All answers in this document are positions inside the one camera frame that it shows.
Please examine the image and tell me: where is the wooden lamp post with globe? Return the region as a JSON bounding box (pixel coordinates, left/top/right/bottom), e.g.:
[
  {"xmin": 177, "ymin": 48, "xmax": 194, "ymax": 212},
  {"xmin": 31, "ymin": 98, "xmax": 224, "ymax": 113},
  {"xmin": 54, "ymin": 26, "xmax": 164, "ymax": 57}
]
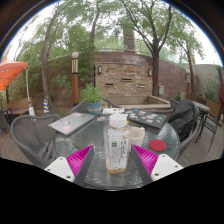
[
  {"xmin": 70, "ymin": 51, "xmax": 81, "ymax": 108},
  {"xmin": 185, "ymin": 68, "xmax": 192, "ymax": 100}
]

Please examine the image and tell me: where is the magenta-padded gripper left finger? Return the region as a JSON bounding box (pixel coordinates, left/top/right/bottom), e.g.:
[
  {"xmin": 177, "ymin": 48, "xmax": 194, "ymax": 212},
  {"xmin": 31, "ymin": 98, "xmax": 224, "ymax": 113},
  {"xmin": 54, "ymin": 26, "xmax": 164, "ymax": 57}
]
[{"xmin": 44, "ymin": 144, "xmax": 97, "ymax": 187}]

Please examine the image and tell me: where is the black metal chair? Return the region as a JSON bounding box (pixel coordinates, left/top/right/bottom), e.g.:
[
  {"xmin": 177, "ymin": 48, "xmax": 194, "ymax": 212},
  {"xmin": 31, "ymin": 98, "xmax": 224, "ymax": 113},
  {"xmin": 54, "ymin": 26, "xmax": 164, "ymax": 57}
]
[{"xmin": 201, "ymin": 111, "xmax": 224, "ymax": 152}]

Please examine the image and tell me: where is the yellow blue striped cone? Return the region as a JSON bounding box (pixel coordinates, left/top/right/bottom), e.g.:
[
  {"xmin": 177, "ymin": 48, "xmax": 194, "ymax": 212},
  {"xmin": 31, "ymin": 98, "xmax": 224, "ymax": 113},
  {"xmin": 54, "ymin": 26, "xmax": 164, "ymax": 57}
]
[{"xmin": 42, "ymin": 95, "xmax": 51, "ymax": 114}]

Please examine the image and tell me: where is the white printed booklet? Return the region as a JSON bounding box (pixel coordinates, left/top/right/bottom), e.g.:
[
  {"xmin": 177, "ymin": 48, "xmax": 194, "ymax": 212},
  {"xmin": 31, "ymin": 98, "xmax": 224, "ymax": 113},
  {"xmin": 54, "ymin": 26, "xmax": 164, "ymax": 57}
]
[{"xmin": 101, "ymin": 107, "xmax": 125, "ymax": 115}]

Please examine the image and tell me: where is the white umbrella pole with base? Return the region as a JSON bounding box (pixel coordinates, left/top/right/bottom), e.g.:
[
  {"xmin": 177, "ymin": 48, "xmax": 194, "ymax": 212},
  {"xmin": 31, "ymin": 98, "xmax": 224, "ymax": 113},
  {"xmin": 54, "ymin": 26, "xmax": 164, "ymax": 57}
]
[{"xmin": 25, "ymin": 68, "xmax": 36, "ymax": 117}]

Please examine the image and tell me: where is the grey wicker armchair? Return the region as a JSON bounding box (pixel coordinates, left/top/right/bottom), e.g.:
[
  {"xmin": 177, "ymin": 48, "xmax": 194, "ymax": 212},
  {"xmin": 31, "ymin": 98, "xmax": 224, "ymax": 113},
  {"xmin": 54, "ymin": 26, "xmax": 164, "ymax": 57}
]
[
  {"xmin": 166, "ymin": 98, "xmax": 201, "ymax": 159},
  {"xmin": 10, "ymin": 114, "xmax": 61, "ymax": 169},
  {"xmin": 70, "ymin": 99, "xmax": 88, "ymax": 115}
]

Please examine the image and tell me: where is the clear plastic drink bottle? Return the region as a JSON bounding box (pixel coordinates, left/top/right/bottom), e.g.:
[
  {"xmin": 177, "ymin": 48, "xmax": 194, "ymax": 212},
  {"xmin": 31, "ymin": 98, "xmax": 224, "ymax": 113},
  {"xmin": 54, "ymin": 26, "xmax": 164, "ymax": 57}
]
[{"xmin": 103, "ymin": 113, "xmax": 132, "ymax": 174}]

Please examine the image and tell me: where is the dark round side table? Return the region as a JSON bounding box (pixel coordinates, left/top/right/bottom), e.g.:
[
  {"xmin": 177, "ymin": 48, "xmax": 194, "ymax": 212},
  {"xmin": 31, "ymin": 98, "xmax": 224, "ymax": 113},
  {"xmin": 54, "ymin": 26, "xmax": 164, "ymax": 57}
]
[{"xmin": 193, "ymin": 100, "xmax": 211, "ymax": 134}]

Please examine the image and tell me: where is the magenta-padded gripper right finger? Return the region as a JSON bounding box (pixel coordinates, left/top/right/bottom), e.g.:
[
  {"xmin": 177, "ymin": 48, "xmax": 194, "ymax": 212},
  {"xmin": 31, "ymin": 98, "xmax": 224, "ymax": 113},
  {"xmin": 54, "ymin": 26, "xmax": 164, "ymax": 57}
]
[{"xmin": 129, "ymin": 143, "xmax": 184, "ymax": 186}]

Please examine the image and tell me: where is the green plant in blue pot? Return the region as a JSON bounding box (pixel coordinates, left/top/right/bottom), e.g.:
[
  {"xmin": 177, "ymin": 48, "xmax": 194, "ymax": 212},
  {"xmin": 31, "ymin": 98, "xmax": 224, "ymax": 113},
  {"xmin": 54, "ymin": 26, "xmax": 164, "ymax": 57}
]
[{"xmin": 80, "ymin": 82, "xmax": 105, "ymax": 116}]

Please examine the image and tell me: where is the closed red umbrella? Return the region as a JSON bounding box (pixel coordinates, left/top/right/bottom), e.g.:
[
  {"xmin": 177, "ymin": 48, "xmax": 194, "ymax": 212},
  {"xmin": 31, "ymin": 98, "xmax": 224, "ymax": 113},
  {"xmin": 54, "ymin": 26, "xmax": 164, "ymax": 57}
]
[{"xmin": 217, "ymin": 66, "xmax": 224, "ymax": 111}]

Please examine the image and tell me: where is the orange patio umbrella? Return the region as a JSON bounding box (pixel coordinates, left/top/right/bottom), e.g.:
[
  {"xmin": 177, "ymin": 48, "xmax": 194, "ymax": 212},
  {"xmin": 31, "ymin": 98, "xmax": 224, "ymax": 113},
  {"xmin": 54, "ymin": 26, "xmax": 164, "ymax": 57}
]
[{"xmin": 0, "ymin": 59, "xmax": 30, "ymax": 92}]

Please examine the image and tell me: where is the silver laptop with stickers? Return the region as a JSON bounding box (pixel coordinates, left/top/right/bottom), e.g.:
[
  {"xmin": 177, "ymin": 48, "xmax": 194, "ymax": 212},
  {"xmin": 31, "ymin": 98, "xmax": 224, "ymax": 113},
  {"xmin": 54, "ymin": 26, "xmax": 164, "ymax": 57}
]
[{"xmin": 48, "ymin": 112, "xmax": 96, "ymax": 136}]

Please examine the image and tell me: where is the wooden bench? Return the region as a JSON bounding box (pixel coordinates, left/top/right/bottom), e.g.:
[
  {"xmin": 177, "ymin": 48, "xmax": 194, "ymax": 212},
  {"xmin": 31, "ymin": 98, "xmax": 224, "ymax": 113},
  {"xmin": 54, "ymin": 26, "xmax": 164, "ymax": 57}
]
[{"xmin": 4, "ymin": 97, "xmax": 30, "ymax": 117}]

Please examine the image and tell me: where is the black laptop with stickers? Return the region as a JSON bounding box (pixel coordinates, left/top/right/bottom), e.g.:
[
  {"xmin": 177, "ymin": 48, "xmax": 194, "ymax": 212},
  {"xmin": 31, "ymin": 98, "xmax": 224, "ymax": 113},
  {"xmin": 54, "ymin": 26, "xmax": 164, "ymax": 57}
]
[{"xmin": 125, "ymin": 108, "xmax": 168, "ymax": 130}]

